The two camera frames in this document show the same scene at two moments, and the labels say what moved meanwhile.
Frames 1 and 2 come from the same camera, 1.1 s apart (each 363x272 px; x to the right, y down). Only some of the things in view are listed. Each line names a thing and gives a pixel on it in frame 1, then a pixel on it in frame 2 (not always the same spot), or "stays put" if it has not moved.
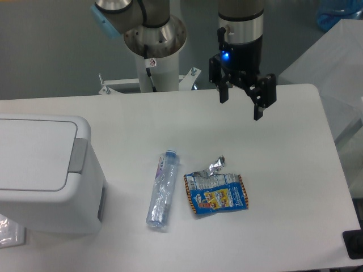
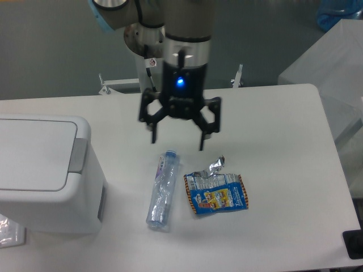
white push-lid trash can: (51, 177) stays put
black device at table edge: (353, 239) stays put
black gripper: (244, 62) -> (183, 90)
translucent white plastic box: (334, 64) stays put
